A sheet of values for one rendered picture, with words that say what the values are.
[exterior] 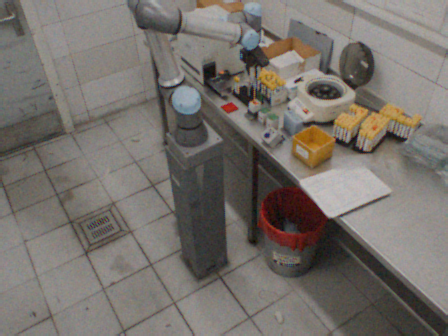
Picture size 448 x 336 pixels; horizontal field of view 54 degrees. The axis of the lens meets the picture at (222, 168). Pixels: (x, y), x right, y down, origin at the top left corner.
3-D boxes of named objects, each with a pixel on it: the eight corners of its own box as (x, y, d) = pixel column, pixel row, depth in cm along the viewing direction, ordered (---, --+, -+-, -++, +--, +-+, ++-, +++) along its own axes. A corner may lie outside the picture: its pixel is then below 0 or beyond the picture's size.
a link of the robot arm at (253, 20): (239, 3, 185) (256, -1, 188) (239, 28, 193) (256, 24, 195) (247, 10, 180) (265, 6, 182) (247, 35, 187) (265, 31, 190)
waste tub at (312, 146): (290, 153, 199) (291, 136, 192) (311, 141, 204) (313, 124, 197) (311, 169, 191) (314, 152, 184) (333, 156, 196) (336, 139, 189)
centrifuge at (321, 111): (282, 104, 227) (284, 84, 218) (331, 90, 234) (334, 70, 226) (307, 130, 210) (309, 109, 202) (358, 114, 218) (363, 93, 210)
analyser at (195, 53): (179, 65, 260) (173, 16, 239) (218, 51, 270) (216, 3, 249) (205, 88, 240) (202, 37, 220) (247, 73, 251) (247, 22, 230)
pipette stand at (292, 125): (280, 129, 212) (281, 112, 205) (292, 125, 214) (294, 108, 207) (290, 141, 205) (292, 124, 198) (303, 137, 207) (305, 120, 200)
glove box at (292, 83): (278, 93, 234) (279, 77, 228) (313, 79, 243) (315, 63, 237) (293, 104, 227) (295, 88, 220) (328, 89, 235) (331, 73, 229)
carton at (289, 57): (251, 73, 250) (251, 49, 240) (291, 58, 261) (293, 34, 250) (278, 93, 234) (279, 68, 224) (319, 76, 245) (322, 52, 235)
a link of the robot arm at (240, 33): (151, 4, 145) (266, 30, 172) (140, -8, 152) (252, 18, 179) (142, 37, 151) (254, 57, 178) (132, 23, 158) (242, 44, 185)
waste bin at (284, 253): (245, 249, 267) (245, 199, 237) (292, 223, 281) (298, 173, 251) (284, 296, 244) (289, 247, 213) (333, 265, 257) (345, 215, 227)
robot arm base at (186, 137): (180, 151, 191) (177, 134, 184) (170, 130, 201) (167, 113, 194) (213, 141, 195) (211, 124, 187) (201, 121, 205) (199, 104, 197)
